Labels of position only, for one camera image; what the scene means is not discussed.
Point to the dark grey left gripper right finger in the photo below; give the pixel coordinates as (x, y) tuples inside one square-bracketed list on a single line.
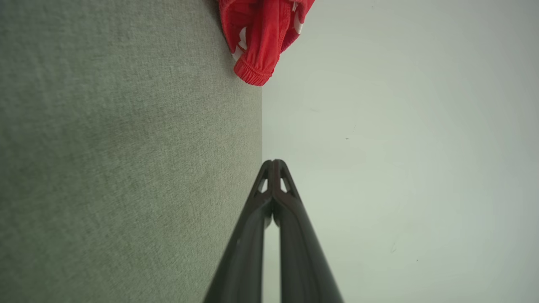
[(301, 244)]

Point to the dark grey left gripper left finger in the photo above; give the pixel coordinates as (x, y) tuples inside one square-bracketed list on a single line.
[(248, 235)]

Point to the red shorts with white stripe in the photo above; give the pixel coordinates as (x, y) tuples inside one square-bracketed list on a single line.
[(261, 38)]

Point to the grey fabric sofa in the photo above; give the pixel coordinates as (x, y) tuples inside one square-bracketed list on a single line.
[(126, 168)]

